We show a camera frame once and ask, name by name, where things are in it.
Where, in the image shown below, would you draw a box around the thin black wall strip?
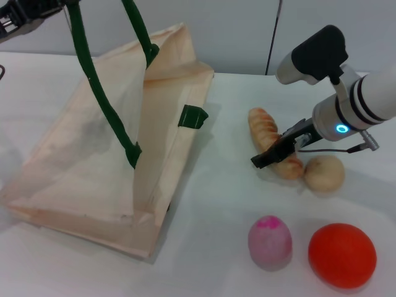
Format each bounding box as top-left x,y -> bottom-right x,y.
265,0 -> 283,76

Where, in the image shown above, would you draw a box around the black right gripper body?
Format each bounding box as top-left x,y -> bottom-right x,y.
280,117 -> 322,152

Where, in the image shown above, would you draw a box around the cream tote bag green handles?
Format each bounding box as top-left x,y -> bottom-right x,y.
0,0 -> 215,264

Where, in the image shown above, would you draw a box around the orange red ball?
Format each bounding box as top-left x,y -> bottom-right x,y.
308,223 -> 378,290

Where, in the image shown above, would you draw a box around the orange striped bread loaf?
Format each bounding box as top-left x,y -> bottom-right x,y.
248,107 -> 304,181

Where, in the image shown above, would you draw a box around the black white wrist camera housing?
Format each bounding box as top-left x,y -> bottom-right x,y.
276,24 -> 349,86

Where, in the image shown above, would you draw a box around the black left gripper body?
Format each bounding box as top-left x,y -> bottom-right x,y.
0,0 -> 41,43

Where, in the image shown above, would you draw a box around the pink egg shaped toy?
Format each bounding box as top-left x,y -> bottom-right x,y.
247,215 -> 293,272

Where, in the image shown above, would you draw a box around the round beige egg yolk pastry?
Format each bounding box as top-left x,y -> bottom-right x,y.
303,155 -> 345,193

